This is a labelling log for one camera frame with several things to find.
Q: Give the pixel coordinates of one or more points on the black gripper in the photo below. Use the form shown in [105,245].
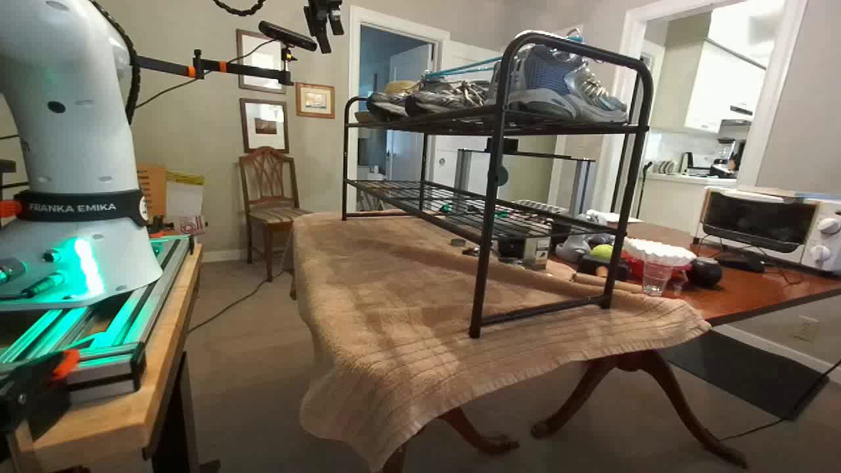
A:
[324,19]

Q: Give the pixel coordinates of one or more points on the teal plastic hanger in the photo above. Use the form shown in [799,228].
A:
[477,67]

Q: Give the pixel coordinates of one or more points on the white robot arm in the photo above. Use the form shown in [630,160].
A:
[76,231]

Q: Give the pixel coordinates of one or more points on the wooden robot base bench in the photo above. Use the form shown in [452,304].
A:
[143,432]

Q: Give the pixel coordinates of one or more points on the black metal shoe rack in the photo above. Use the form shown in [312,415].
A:
[473,212]

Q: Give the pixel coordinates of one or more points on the small gold framed picture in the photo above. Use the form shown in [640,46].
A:
[315,99]

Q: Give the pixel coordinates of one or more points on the grey worn sneaker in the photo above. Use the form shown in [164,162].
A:
[428,94]

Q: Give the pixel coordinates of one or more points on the wooden chair with cushion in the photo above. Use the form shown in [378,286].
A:
[270,202]

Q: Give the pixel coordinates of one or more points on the light blue mesh sneaker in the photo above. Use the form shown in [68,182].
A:
[559,84]

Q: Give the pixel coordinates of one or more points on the beige woven tablecloth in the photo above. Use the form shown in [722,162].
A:
[387,302]

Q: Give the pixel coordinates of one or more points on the dark wooden dining table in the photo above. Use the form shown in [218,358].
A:
[738,295]

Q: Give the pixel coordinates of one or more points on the clear plastic food container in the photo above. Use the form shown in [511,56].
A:
[657,262]

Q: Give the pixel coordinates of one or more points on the white toaster oven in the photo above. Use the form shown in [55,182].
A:
[789,226]

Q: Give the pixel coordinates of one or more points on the upper framed wall picture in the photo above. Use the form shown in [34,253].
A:
[258,53]

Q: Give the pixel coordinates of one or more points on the framed wall picture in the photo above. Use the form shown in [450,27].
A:
[258,53]
[262,123]

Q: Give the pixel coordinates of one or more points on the lower framed wall picture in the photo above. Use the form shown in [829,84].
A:
[262,123]

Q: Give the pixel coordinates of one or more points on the black camera on boom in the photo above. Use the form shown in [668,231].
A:
[198,67]

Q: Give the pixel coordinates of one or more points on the aluminium rail base frame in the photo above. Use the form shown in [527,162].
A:
[109,336]

